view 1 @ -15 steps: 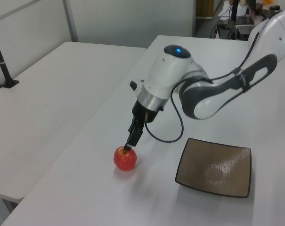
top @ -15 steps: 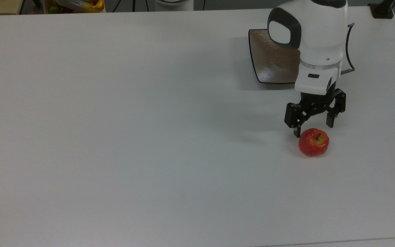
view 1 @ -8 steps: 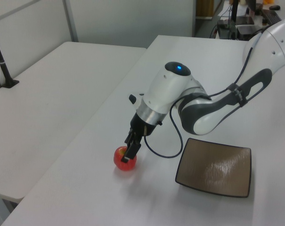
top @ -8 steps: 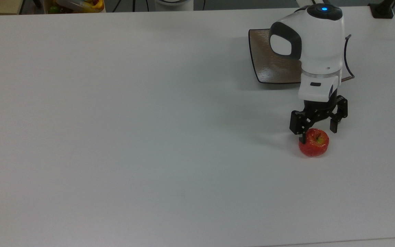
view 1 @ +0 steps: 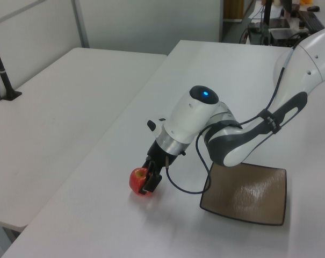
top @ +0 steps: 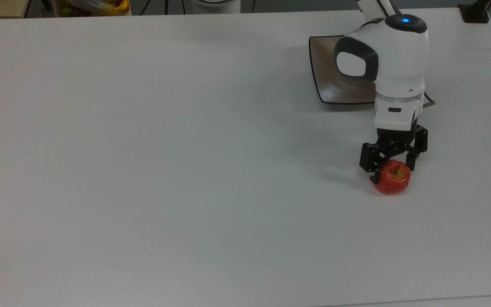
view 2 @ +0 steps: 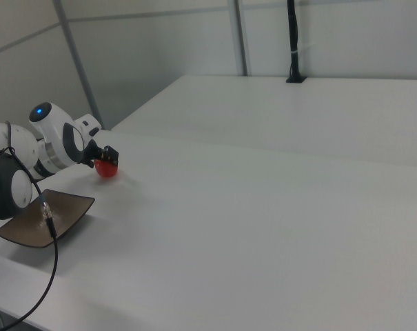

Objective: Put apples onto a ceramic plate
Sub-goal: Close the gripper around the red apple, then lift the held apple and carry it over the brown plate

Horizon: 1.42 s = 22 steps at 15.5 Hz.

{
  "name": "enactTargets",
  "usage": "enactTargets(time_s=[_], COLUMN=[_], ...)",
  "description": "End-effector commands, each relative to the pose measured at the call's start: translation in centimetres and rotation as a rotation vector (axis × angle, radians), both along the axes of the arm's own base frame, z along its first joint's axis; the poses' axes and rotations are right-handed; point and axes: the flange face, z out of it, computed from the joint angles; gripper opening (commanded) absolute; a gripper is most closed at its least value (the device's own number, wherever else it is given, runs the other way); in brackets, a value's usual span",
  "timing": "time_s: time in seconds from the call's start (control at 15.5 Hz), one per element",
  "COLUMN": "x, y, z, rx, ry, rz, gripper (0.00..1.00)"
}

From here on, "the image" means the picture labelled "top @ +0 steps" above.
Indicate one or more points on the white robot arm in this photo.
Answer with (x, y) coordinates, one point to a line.
(399, 59)

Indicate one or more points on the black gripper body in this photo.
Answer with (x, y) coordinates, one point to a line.
(394, 143)

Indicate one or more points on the white adjacent table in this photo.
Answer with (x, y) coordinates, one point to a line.
(441, 302)

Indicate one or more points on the red apple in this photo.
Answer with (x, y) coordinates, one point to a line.
(393, 179)

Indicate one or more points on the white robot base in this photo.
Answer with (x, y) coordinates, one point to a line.
(215, 7)

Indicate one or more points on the square brown ceramic plate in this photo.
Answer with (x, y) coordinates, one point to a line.
(323, 68)

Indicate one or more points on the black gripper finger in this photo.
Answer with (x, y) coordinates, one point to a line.
(373, 160)
(419, 143)

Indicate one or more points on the black clamp mount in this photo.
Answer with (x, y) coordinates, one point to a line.
(475, 13)

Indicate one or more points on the clear box of toy fruit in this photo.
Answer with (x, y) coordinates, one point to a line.
(94, 7)

